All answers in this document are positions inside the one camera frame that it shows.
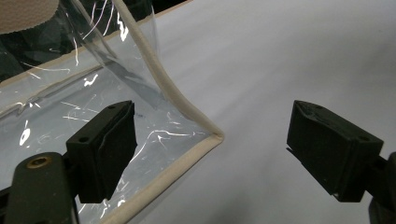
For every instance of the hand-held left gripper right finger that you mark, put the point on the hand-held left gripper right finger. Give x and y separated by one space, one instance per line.
330 149

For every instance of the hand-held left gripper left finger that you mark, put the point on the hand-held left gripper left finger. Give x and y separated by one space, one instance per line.
102 149

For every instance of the clear plastic bag beige trim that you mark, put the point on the clear plastic bag beige trim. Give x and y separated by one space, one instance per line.
168 144

